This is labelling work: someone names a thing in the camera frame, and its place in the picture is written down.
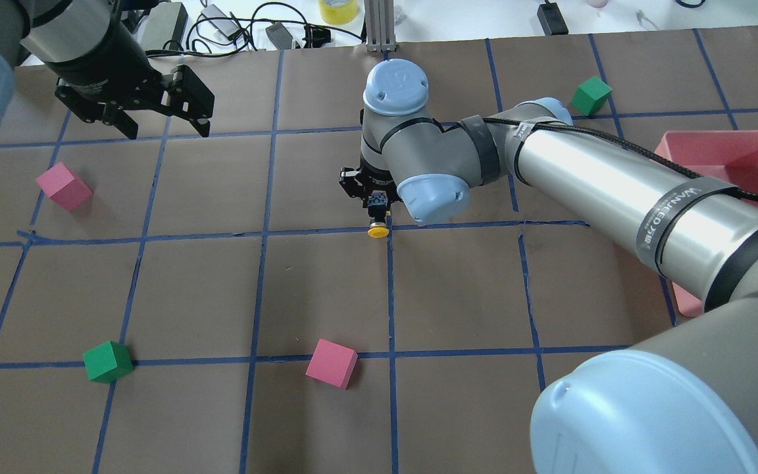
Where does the yellow push button switch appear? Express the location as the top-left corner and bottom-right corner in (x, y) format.
(366, 191), (390, 239)

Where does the pink foam cube near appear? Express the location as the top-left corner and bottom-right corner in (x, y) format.
(35, 163), (93, 212)

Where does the pink foam cube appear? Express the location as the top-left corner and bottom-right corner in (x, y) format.
(35, 163), (93, 212)
(305, 338), (359, 390)

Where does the yellow tape roll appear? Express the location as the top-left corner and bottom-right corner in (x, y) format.
(318, 0), (359, 25)

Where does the pink foam cube centre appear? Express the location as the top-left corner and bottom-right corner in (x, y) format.
(305, 338), (359, 390)

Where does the green foam cube far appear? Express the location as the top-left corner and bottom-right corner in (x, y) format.
(570, 76), (613, 116)

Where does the green foam cube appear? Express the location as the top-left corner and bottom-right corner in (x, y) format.
(82, 341), (134, 384)
(570, 76), (613, 116)

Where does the green foam cube centre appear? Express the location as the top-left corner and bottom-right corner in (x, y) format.
(82, 341), (134, 384)

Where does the pink plastic bin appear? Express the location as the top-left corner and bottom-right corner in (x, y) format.
(637, 131), (758, 316)

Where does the aluminium frame post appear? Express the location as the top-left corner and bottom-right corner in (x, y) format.
(364, 0), (397, 52)

